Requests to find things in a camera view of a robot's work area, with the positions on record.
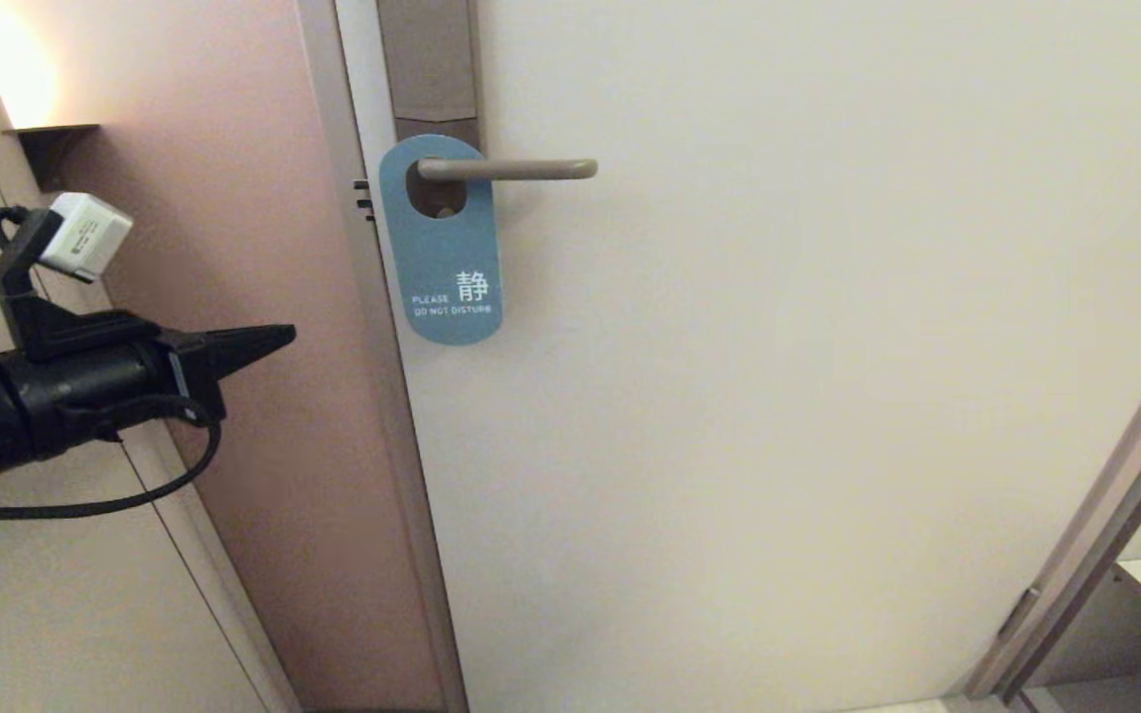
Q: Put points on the brown metal door lock plate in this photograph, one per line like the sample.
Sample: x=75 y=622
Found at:
x=427 y=59

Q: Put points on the white room door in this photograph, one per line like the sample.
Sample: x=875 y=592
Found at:
x=778 y=396

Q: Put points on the dark wall light bracket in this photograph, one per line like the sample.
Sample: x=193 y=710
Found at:
x=51 y=149

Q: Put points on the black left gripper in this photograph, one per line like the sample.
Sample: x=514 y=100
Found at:
x=105 y=381

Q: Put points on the grey wardrobe frame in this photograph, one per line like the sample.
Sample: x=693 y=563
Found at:
x=1105 y=515

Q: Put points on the metal door latch bolt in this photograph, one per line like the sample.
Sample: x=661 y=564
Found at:
x=363 y=200

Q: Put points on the grey wardrobe bottom board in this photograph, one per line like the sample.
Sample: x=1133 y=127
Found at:
x=1125 y=693

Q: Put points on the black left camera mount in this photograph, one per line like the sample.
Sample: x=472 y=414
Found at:
x=46 y=327

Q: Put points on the grey metal hinge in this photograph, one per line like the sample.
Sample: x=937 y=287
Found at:
x=1019 y=612

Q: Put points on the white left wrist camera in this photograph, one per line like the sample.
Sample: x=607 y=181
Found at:
x=85 y=238

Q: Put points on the white plastic door hanger sign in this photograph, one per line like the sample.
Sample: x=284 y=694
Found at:
x=447 y=253

